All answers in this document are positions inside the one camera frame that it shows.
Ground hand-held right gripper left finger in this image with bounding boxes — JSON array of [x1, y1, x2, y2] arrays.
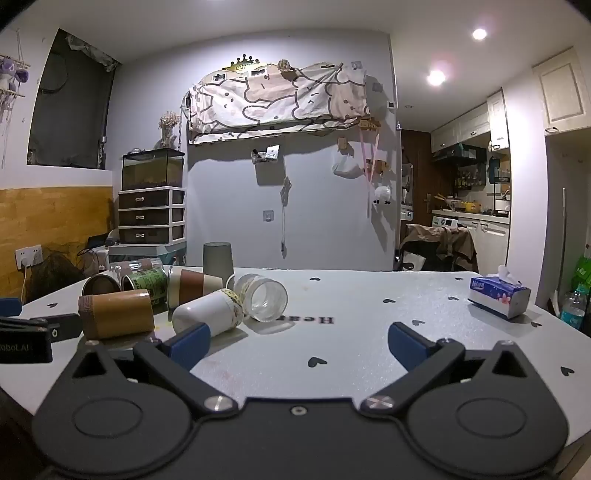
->
[[60, 322, 238, 418]]

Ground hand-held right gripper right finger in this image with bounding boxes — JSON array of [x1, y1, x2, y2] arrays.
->
[[360, 322, 541, 418]]

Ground brown corrugated paper cup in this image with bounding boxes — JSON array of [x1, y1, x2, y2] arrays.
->
[[78, 289, 156, 340]]

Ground brown and white paper cup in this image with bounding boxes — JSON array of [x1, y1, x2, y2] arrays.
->
[[167, 266, 223, 308]]

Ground grey plastic cup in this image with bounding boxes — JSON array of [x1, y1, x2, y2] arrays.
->
[[202, 241, 236, 281]]

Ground dark net cloth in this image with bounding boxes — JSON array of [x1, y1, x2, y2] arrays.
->
[[25, 251, 87, 302]]

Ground green label can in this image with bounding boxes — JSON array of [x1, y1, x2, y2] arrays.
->
[[120, 269, 170, 306]]

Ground clear glass jar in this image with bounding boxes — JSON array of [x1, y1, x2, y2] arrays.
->
[[233, 272, 289, 323]]

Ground blue tissue box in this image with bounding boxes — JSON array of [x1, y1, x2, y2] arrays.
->
[[467, 265, 532, 319]]

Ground chair with brown jacket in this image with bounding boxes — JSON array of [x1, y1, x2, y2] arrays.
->
[[398, 224, 479, 272]]

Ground white drawer unit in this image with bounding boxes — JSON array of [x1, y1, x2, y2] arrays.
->
[[117, 186, 187, 245]]

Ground clear water bottle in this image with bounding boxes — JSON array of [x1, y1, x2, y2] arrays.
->
[[560, 285, 588, 330]]

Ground glass fish tank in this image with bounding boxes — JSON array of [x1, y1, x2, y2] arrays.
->
[[121, 148, 186, 190]]

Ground green plastic bag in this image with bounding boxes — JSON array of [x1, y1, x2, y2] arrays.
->
[[572, 256, 591, 292]]

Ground white hanging bag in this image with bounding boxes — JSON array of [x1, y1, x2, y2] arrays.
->
[[332, 150, 361, 179]]

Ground dark window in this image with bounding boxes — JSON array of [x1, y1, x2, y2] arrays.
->
[[26, 28, 116, 171]]

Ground dried flower bunch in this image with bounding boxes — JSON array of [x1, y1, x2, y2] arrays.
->
[[159, 111, 180, 149]]

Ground printed blanket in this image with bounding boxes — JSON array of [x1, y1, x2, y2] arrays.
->
[[187, 62, 371, 145]]

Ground white wall socket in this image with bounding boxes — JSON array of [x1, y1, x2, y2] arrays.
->
[[15, 246, 44, 270]]

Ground hanging grey cable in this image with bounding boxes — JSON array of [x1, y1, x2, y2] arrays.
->
[[279, 176, 293, 258]]

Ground wall photo clip holder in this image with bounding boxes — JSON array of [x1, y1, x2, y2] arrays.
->
[[251, 144, 281, 165]]

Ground white wall cabinets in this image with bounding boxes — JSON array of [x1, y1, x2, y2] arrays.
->
[[430, 90, 510, 154]]

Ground purple wall hanging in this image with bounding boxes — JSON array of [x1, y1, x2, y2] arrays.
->
[[0, 54, 31, 99]]

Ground gold crown wall decoration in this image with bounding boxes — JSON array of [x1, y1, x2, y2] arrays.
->
[[222, 55, 262, 73]]

